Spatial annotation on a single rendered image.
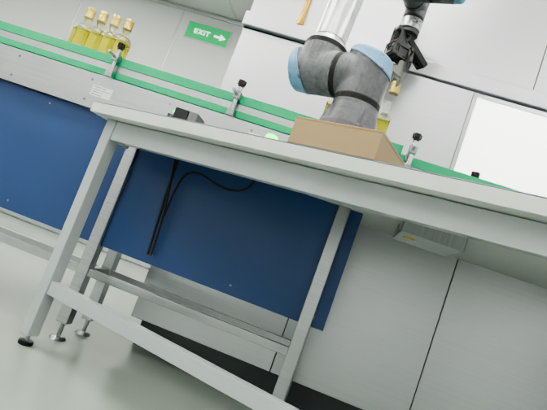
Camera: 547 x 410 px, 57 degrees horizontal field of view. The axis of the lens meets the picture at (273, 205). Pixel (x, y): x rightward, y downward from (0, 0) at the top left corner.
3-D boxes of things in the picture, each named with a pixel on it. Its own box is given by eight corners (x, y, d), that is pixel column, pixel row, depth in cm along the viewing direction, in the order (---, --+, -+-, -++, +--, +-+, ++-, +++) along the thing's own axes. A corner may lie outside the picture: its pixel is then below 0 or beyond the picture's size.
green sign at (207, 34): (225, 49, 524) (232, 32, 527) (225, 49, 523) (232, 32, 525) (183, 37, 533) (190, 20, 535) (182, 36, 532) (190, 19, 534)
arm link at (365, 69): (374, 93, 115) (391, 41, 117) (321, 86, 122) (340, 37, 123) (386, 115, 126) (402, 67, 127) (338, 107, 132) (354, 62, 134)
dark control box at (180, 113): (195, 145, 166) (205, 121, 167) (189, 137, 158) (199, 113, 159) (173, 137, 167) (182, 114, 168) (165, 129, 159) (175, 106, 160)
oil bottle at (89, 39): (87, 82, 195) (114, 18, 198) (80, 76, 189) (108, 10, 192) (74, 78, 196) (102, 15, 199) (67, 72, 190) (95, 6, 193)
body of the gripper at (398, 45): (381, 58, 180) (391, 28, 181) (400, 69, 183) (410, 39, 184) (392, 53, 173) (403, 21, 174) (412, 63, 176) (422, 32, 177)
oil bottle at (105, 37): (99, 86, 194) (127, 22, 197) (93, 80, 188) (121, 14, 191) (87, 82, 195) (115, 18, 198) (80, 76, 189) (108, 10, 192)
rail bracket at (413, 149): (405, 179, 167) (417, 145, 168) (413, 167, 150) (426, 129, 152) (396, 176, 167) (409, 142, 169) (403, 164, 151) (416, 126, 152)
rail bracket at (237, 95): (235, 119, 167) (249, 84, 169) (230, 112, 160) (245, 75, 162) (224, 116, 168) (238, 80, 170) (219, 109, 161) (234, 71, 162)
